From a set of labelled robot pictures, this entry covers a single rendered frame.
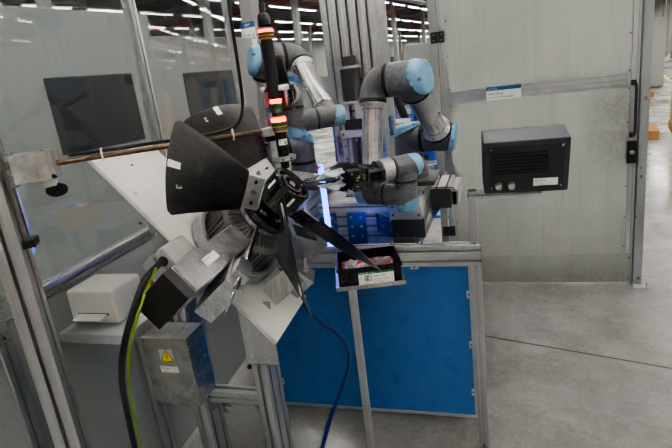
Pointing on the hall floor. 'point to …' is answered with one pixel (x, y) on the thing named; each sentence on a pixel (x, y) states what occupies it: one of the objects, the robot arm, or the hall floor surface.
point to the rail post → (479, 354)
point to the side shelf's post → (154, 401)
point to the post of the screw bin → (361, 367)
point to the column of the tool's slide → (38, 332)
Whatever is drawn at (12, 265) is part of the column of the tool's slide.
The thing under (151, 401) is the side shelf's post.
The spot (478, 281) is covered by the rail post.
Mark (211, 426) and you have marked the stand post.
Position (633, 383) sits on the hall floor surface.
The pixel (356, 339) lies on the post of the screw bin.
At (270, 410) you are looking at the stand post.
